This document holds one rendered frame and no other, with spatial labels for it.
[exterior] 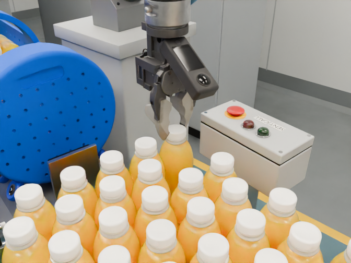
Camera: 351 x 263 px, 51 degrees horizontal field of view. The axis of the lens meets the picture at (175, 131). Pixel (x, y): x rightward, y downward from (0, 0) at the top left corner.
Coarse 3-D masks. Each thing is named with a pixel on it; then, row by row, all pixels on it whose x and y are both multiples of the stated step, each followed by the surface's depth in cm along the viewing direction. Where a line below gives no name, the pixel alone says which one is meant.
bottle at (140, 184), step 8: (160, 176) 60; (136, 184) 60; (144, 184) 60; (152, 184) 59; (160, 184) 60; (136, 192) 60; (168, 192) 61; (136, 200) 60; (168, 200) 61; (136, 208) 61
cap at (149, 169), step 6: (144, 162) 60; (150, 162) 60; (156, 162) 60; (138, 168) 59; (144, 168) 59; (150, 168) 59; (156, 168) 59; (144, 174) 58; (150, 174) 58; (156, 174) 58; (150, 180) 59
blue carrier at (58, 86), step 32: (0, 32) 133; (32, 32) 102; (0, 64) 64; (32, 64) 65; (64, 64) 69; (96, 64) 74; (0, 96) 63; (32, 96) 67; (64, 96) 71; (96, 96) 76; (0, 128) 66; (32, 128) 70; (64, 128) 74; (96, 128) 79; (0, 160) 68; (32, 160) 72
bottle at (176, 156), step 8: (168, 144) 70; (176, 144) 69; (184, 144) 70; (160, 152) 71; (168, 152) 69; (176, 152) 69; (184, 152) 69; (192, 152) 72; (168, 160) 70; (176, 160) 69; (184, 160) 70; (192, 160) 72; (168, 168) 70; (176, 168) 70; (184, 168) 70; (168, 176) 71; (176, 176) 71; (168, 184) 72; (176, 184) 72
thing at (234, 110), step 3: (234, 105) 74; (228, 108) 73; (231, 108) 73; (234, 108) 73; (237, 108) 73; (240, 108) 73; (228, 111) 72; (231, 111) 72; (234, 111) 72; (237, 111) 72; (240, 111) 72; (243, 111) 72; (231, 114) 72; (234, 114) 72; (237, 114) 72; (240, 114) 72
